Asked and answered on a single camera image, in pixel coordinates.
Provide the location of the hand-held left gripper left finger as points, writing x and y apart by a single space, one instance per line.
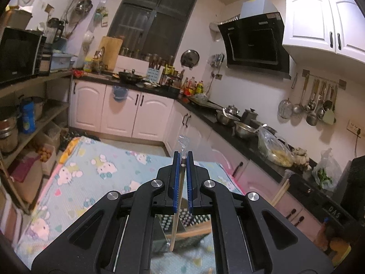
178 182

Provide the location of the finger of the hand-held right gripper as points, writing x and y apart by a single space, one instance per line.
302 188

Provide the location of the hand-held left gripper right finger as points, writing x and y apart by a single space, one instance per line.
190 185

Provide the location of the wooden chopsticks pair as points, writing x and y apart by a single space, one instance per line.
281 191
196 232
174 228

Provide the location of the person's right hand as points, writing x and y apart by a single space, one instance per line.
328 237

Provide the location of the plastic bag with greens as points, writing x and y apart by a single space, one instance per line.
325 174

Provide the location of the garlic bulbs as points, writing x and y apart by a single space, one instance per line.
301 158

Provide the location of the plastic bag with food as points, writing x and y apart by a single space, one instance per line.
273 151

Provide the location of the white base cabinet row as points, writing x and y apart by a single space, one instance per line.
196 137
91 105

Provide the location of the green spatula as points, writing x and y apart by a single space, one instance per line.
329 117

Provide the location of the steel ladle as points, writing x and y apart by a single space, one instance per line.
312 118
298 108

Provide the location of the steel cooking pot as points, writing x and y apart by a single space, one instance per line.
226 119

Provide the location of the steel mixing bowl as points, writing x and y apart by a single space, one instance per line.
245 130

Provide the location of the cartoon cat printed blanket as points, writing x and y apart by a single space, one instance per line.
99 182

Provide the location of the steel strainer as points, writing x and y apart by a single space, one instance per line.
285 108

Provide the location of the flat frying pan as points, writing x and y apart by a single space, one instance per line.
205 102

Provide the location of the yellow oil bottle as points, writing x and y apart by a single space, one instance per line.
200 88

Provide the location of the spice rack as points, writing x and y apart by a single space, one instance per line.
171 77

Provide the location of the blue hanging cloth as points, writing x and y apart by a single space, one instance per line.
119 92

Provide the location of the knife block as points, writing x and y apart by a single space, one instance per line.
153 75

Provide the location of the black wok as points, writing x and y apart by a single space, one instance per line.
131 77

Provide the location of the steel pot lid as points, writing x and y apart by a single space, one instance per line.
189 58

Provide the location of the hanging kitchen tools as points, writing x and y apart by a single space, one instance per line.
217 60

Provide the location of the box of potatoes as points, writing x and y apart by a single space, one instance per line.
45 155

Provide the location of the wooden cutting board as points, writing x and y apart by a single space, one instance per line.
111 51

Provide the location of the yellow dish soap bottle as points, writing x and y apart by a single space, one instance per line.
87 65

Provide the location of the wooden shelf rack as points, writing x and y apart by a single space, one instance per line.
42 121

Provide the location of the kitchen faucet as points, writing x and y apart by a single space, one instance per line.
100 55

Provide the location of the cardboard box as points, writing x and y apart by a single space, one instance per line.
25 177

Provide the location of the black range hood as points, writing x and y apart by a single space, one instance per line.
251 42

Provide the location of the blue plastic container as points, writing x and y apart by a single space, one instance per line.
27 117

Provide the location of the dark kitchen window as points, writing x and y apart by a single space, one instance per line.
151 20

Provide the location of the blue plastic basket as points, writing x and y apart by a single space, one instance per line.
61 61

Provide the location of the white hanging jug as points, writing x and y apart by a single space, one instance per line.
88 37

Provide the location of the large steel pot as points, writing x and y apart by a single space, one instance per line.
8 137

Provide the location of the blender jug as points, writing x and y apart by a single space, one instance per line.
54 31

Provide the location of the hanging steel bowl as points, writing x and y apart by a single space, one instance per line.
83 5

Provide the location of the black microwave oven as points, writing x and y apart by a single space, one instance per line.
20 54

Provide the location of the wall power socket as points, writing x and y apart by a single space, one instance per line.
354 127

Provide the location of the wall utensil rail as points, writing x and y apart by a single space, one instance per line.
325 80

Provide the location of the white wall cabinet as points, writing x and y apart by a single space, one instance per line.
308 20

